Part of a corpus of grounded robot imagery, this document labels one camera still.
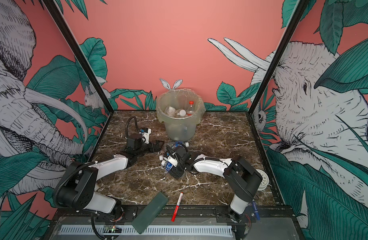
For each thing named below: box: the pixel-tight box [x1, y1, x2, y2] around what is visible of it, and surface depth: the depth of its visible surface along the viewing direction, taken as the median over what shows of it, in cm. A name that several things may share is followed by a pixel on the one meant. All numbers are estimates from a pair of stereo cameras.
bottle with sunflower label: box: [177, 108, 187, 118], surface depth 92 cm
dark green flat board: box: [131, 191, 169, 234], surface depth 75 cm
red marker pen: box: [171, 192, 184, 222], surface depth 77 cm
